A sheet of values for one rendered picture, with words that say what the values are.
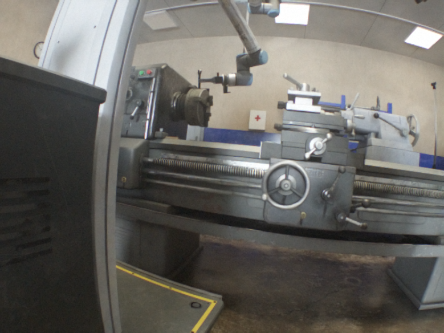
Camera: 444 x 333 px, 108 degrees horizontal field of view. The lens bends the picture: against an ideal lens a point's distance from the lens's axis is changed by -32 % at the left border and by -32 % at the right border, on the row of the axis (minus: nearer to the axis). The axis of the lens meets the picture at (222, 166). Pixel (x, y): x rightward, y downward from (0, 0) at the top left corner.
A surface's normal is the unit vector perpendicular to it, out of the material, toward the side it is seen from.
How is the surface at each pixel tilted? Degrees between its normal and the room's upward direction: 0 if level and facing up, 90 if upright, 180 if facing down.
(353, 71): 90
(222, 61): 90
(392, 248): 90
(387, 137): 66
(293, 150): 90
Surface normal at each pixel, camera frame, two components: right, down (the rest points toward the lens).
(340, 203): -0.25, 0.01
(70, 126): 0.94, 0.11
